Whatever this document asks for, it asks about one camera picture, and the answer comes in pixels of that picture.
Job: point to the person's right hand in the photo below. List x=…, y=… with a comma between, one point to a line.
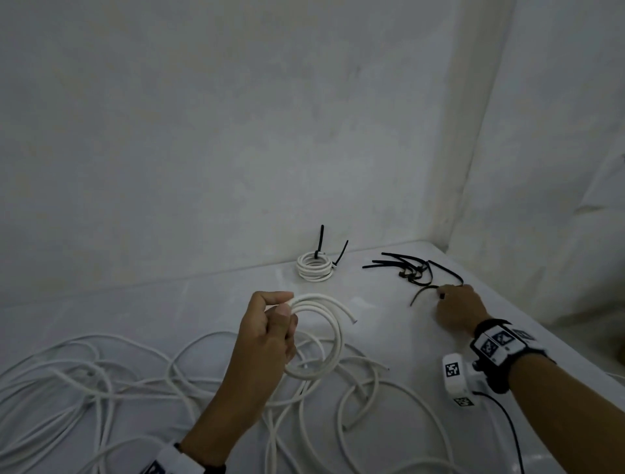
x=464, y=310

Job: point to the person's left hand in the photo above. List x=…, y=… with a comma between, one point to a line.
x=254, y=342

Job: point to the person's left thumb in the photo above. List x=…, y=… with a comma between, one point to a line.
x=281, y=320

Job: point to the person's right fingers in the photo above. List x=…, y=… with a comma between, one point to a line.
x=445, y=305

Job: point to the bent black zip tie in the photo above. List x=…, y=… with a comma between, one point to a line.
x=421, y=293

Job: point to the person's left forearm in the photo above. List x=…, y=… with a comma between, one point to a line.
x=219, y=425

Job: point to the person's right forearm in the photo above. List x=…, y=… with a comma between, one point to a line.
x=566, y=420

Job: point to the pile of black zip ties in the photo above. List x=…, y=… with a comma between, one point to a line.
x=412, y=268

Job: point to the black wristband with marker tags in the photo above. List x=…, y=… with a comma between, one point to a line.
x=498, y=349

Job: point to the black zip tie on coil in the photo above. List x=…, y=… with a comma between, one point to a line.
x=322, y=241
x=341, y=254

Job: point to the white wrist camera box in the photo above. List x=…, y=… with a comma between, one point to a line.
x=456, y=376

